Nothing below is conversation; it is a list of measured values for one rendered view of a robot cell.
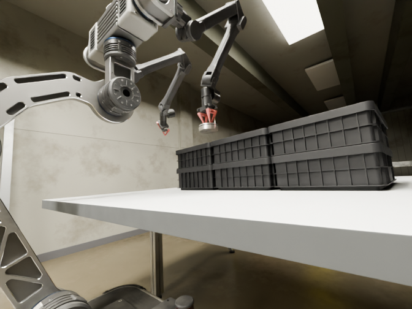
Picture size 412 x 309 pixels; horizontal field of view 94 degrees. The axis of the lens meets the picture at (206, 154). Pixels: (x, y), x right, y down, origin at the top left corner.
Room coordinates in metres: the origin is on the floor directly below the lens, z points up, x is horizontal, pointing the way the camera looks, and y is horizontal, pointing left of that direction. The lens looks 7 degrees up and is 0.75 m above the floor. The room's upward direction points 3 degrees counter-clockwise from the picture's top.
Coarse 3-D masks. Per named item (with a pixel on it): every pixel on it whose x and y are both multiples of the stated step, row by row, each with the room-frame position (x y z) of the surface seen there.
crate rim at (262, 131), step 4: (264, 128) 0.69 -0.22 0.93; (248, 132) 0.74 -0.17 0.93; (252, 132) 0.73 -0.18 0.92; (256, 132) 0.71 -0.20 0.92; (260, 132) 0.70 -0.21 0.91; (264, 132) 0.69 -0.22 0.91; (268, 132) 0.70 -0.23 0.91; (232, 136) 0.80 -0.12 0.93; (236, 136) 0.78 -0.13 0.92; (240, 136) 0.77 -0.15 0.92; (244, 136) 0.76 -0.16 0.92; (248, 136) 0.74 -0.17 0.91; (252, 136) 0.73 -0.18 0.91; (216, 140) 0.87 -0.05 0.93; (220, 140) 0.85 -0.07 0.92; (224, 140) 0.83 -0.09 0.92; (228, 140) 0.82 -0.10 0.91; (232, 140) 0.80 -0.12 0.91; (236, 140) 0.79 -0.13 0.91; (212, 144) 0.89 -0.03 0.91; (216, 144) 0.87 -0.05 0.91; (220, 144) 0.85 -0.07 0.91
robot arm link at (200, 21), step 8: (224, 8) 0.87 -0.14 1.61; (232, 8) 0.90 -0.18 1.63; (240, 8) 0.93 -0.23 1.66; (208, 16) 0.82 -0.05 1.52; (216, 16) 0.85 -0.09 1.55; (224, 16) 0.89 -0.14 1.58; (232, 16) 0.99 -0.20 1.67; (240, 16) 0.95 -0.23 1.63; (192, 24) 0.75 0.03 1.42; (200, 24) 0.78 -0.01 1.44; (208, 24) 0.83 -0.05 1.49; (216, 24) 0.87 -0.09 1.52; (176, 32) 0.81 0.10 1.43; (192, 32) 0.76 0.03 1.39; (200, 32) 0.79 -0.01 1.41; (192, 40) 0.80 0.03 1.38
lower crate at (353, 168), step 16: (368, 144) 0.48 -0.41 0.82; (272, 160) 0.68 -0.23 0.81; (288, 160) 0.63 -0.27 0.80; (304, 160) 0.61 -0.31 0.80; (320, 160) 0.58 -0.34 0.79; (336, 160) 0.55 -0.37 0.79; (352, 160) 0.52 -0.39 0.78; (368, 160) 0.50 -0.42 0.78; (384, 160) 0.54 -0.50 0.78; (288, 176) 0.65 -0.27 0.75; (304, 176) 0.61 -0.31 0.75; (320, 176) 0.58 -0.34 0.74; (336, 176) 0.55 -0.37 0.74; (352, 176) 0.52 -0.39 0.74; (368, 176) 0.50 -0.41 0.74; (384, 176) 0.50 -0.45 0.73
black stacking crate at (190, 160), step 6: (198, 150) 0.98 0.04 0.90; (204, 150) 0.95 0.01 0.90; (210, 150) 0.92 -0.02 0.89; (180, 156) 1.09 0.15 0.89; (186, 156) 1.06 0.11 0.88; (192, 156) 1.01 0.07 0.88; (198, 156) 0.98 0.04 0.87; (204, 156) 0.95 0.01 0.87; (210, 156) 0.92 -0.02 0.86; (180, 162) 1.10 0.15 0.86; (186, 162) 1.06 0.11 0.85; (192, 162) 1.01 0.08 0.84; (198, 162) 0.99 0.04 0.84; (204, 162) 0.95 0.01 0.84; (210, 162) 0.92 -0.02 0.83; (180, 168) 1.08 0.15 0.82
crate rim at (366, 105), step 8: (360, 104) 0.48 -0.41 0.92; (368, 104) 0.48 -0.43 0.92; (328, 112) 0.54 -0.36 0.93; (336, 112) 0.53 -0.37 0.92; (344, 112) 0.51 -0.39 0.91; (352, 112) 0.50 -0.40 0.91; (376, 112) 0.50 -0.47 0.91; (296, 120) 0.61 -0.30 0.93; (304, 120) 0.59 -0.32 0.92; (312, 120) 0.57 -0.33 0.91; (320, 120) 0.56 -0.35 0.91; (384, 120) 0.66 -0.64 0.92; (272, 128) 0.67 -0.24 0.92; (280, 128) 0.65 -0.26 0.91; (288, 128) 0.63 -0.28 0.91
